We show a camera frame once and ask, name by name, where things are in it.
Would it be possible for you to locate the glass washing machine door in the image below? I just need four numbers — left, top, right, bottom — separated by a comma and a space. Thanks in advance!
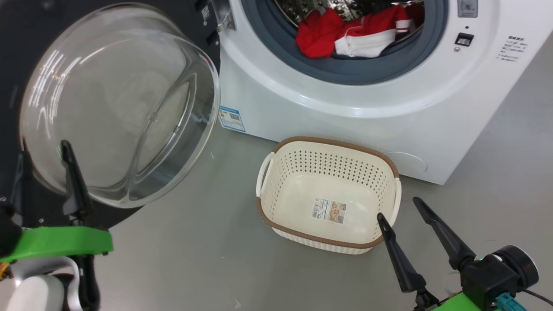
0, 0, 222, 230

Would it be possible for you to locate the product label sticker with barcode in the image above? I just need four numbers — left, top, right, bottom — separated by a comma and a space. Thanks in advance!
311, 198, 347, 225

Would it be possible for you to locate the steel washer drum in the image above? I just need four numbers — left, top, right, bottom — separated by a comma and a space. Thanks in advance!
274, 0, 426, 27

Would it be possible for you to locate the white washing machine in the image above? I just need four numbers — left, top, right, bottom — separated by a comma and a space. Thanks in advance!
218, 0, 543, 185

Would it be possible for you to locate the metal door hinge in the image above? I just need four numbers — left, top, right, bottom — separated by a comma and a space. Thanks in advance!
211, 0, 236, 33

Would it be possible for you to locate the teal cable connector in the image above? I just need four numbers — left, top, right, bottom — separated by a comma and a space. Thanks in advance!
497, 293, 528, 311

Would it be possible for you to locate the blue energy label sticker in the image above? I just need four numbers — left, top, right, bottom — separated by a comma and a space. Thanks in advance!
218, 106, 246, 133

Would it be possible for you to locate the grey rubber door seal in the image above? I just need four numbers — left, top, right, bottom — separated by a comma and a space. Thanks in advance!
241, 0, 450, 86

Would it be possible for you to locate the grey warning sticker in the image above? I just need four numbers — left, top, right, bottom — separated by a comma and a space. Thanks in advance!
457, 0, 479, 18

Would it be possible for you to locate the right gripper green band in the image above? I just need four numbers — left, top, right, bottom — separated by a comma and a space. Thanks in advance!
377, 197, 483, 311

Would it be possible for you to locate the red and white garment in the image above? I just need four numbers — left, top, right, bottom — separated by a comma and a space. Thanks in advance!
296, 3, 426, 59

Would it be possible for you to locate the cream perforated laundry basket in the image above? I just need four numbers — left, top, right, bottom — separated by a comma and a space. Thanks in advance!
256, 136, 402, 255

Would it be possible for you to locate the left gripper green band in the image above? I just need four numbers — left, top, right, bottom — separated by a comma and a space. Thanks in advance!
0, 140, 114, 263

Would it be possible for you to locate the thin black cable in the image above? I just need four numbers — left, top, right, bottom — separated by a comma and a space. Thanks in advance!
518, 287, 553, 305

